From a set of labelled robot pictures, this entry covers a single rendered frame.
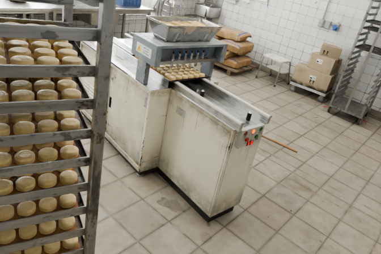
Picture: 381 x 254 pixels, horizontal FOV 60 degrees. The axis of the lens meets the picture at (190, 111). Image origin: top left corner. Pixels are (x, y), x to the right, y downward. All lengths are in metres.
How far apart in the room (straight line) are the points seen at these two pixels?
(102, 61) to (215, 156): 1.63
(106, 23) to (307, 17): 5.62
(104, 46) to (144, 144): 1.97
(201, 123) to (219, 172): 0.36
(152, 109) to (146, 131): 0.19
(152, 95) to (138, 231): 0.98
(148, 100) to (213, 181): 0.76
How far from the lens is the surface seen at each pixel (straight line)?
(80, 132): 0.93
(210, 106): 2.30
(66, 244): 1.24
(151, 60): 2.45
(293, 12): 6.38
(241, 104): 2.49
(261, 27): 6.67
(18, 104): 0.87
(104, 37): 0.81
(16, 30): 0.81
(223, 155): 2.28
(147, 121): 2.61
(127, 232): 2.50
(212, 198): 2.49
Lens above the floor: 1.81
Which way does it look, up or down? 25 degrees down
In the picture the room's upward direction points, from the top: 12 degrees clockwise
